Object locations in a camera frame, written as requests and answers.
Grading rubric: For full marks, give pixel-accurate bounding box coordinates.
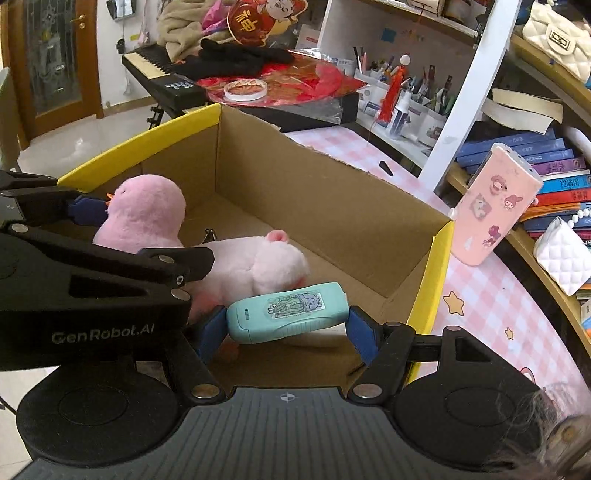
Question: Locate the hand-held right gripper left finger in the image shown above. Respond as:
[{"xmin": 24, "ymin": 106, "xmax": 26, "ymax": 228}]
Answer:
[{"xmin": 164, "ymin": 307, "xmax": 230, "ymax": 403}]

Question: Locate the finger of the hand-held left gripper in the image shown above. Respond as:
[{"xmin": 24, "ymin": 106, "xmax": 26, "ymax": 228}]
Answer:
[
  {"xmin": 0, "ymin": 170, "xmax": 110, "ymax": 228},
  {"xmin": 0, "ymin": 222, "xmax": 217, "ymax": 302}
]

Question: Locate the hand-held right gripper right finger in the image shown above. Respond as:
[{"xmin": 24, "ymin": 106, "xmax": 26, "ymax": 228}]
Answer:
[{"xmin": 347, "ymin": 307, "xmax": 525, "ymax": 402}]

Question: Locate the pink plush duck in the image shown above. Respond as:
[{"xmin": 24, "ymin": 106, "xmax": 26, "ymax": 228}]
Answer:
[{"xmin": 92, "ymin": 174, "xmax": 188, "ymax": 253}]

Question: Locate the mint green handheld device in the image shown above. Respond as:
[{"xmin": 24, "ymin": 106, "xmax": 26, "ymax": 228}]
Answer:
[{"xmin": 226, "ymin": 282, "xmax": 348, "ymax": 345}]

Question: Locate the pink plush pig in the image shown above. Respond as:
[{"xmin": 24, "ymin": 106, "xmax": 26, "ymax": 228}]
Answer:
[{"xmin": 182, "ymin": 229, "xmax": 311, "ymax": 361}]

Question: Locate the yellow cardboard box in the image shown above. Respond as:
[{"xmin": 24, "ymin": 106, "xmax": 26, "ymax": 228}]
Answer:
[{"xmin": 55, "ymin": 102, "xmax": 456, "ymax": 385}]

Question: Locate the pink checked desk mat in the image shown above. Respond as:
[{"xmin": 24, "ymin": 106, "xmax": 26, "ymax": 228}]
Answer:
[{"xmin": 283, "ymin": 124, "xmax": 591, "ymax": 418}]

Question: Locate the wooden glass door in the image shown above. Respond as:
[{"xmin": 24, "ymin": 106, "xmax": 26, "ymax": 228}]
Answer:
[{"xmin": 8, "ymin": 0, "xmax": 103, "ymax": 140}]

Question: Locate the black electronic keyboard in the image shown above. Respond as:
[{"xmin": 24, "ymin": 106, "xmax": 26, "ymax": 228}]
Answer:
[{"xmin": 121, "ymin": 44, "xmax": 209, "ymax": 121}]

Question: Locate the pink cartoon pencil case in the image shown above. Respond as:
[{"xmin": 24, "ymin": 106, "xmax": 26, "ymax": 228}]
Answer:
[{"xmin": 450, "ymin": 143, "xmax": 544, "ymax": 268}]

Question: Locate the clear tape roll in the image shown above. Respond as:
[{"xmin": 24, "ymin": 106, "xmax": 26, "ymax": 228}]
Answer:
[{"xmin": 223, "ymin": 78, "xmax": 269, "ymax": 103}]

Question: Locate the wooden bookshelf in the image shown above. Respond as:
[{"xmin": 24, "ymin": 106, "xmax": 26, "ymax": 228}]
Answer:
[{"xmin": 445, "ymin": 32, "xmax": 591, "ymax": 365}]

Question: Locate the black knitted cloth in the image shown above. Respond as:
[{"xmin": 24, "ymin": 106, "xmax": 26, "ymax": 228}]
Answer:
[{"xmin": 172, "ymin": 39, "xmax": 297, "ymax": 80}]

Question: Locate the beige blanket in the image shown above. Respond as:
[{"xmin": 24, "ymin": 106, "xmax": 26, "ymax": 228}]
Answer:
[{"xmin": 157, "ymin": 0, "xmax": 232, "ymax": 62}]

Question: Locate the grey fluffy fur trim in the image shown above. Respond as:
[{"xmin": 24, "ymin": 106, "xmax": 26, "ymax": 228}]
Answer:
[{"xmin": 480, "ymin": 383, "xmax": 591, "ymax": 477}]

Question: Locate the white quilted handbag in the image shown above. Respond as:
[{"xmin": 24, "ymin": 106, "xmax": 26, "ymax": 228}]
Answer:
[{"xmin": 533, "ymin": 208, "xmax": 591, "ymax": 296}]

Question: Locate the white spray bottle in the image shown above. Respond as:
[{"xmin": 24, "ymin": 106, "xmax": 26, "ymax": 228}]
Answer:
[{"xmin": 386, "ymin": 89, "xmax": 412, "ymax": 140}]

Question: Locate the white pen organizer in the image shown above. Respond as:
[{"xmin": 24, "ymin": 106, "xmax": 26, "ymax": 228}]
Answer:
[{"xmin": 353, "ymin": 46, "xmax": 459, "ymax": 149}]

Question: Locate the red tassel ornament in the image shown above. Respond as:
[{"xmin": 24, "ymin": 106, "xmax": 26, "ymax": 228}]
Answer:
[{"xmin": 379, "ymin": 54, "xmax": 412, "ymax": 128}]

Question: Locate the row of shelf books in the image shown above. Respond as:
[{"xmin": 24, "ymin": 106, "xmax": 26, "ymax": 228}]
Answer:
[{"xmin": 455, "ymin": 128, "xmax": 591, "ymax": 241}]

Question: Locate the red festive cutout decoration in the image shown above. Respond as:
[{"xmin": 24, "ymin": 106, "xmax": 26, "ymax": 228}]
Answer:
[{"xmin": 226, "ymin": 0, "xmax": 308, "ymax": 47}]

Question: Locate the thick paperback book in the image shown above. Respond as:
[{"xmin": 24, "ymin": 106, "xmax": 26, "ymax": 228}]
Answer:
[{"xmin": 480, "ymin": 87, "xmax": 565, "ymax": 136}]

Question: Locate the cream quilted handbag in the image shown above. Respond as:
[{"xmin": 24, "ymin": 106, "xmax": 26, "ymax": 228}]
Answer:
[{"xmin": 522, "ymin": 0, "xmax": 591, "ymax": 85}]

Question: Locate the wall intercom panel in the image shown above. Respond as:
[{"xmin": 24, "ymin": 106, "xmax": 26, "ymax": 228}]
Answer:
[{"xmin": 106, "ymin": 0, "xmax": 138, "ymax": 22}]

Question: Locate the white shelf frame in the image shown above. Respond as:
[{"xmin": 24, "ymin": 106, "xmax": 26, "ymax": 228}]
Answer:
[{"xmin": 318, "ymin": 0, "xmax": 523, "ymax": 191}]

